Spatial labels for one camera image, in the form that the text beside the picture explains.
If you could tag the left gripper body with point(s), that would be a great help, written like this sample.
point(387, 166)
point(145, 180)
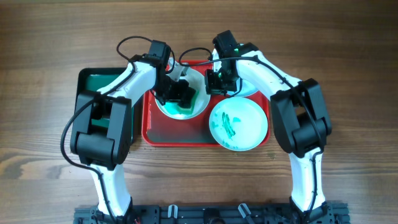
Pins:
point(171, 90)

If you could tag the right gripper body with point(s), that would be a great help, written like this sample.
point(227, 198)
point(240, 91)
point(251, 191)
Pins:
point(219, 83)

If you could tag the green sponge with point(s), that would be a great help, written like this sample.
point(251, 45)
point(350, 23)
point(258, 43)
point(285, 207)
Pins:
point(184, 104)

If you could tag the white plate with green stain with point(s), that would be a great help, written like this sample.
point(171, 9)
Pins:
point(196, 81)

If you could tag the light blue plate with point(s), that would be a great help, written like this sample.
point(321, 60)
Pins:
point(247, 90)
point(238, 124)

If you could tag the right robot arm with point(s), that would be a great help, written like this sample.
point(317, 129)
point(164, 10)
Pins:
point(299, 115)

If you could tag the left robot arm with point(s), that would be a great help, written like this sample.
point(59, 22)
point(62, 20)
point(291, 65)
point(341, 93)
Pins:
point(102, 151)

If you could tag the red plastic tray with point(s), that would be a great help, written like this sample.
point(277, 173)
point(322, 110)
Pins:
point(159, 130)

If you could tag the dark green rectangular tray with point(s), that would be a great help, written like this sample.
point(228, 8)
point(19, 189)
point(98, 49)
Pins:
point(93, 79)

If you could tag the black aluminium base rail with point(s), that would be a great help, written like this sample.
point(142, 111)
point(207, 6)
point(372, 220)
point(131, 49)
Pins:
point(329, 212)

